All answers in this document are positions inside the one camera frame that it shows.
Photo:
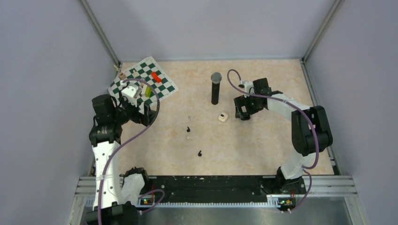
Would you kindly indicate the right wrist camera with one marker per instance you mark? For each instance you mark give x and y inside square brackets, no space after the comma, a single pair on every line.
[246,86]

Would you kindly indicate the tan wooden block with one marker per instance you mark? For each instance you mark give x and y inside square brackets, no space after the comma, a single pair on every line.
[122,76]

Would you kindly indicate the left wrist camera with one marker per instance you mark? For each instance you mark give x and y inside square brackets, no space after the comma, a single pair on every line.
[132,93]

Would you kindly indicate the black microphone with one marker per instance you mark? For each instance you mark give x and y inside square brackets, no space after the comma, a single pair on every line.
[216,78]

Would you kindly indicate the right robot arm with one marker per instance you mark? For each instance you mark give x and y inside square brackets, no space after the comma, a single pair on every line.
[310,130]

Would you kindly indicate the right corner post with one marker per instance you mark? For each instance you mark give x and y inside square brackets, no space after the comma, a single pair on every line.
[322,29]

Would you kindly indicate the white earbud case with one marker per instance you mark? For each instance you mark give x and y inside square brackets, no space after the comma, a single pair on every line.
[223,117]

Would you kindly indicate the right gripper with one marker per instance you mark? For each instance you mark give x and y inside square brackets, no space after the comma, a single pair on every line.
[241,101]

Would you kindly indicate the yellow-green block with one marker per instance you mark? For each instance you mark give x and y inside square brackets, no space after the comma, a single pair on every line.
[148,91]

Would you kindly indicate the corner post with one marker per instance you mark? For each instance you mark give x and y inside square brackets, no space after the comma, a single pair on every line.
[322,29]
[99,31]

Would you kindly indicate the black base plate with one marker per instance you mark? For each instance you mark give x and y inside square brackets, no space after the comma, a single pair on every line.
[220,189]

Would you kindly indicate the red block long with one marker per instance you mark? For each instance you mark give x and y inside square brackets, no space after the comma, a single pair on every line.
[156,77]

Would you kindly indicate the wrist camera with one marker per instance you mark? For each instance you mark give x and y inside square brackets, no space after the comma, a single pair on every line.
[246,86]
[132,93]

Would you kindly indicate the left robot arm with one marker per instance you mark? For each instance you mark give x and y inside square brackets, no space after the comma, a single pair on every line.
[109,207]

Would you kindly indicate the left corner post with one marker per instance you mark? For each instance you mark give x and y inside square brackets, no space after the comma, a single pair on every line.
[99,31]

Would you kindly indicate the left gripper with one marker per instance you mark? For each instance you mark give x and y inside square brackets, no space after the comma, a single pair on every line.
[145,118]

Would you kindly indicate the green white chessboard mat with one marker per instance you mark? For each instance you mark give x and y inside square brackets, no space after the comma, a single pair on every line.
[164,89]

